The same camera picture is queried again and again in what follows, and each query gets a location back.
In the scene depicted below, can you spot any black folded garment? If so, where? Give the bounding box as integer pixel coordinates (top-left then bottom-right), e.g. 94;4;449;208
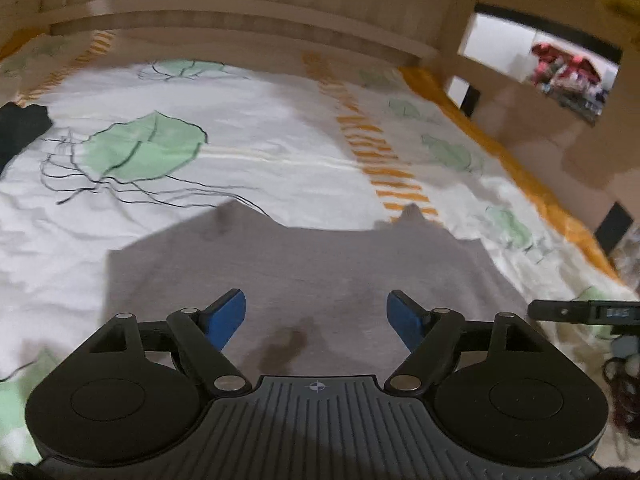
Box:
0;102;52;170

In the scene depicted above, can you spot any grey knit hoodie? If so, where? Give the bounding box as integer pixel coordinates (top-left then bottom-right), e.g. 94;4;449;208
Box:
103;203;527;379

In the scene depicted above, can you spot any pile of colourful clothes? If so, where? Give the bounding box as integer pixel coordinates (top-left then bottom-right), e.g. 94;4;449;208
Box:
527;42;612;126

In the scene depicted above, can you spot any white leaf-print duvet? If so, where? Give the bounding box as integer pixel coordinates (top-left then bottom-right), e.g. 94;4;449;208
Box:
1;32;634;469

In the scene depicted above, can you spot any wooden bed frame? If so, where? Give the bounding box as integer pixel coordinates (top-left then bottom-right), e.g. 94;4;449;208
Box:
1;0;639;226

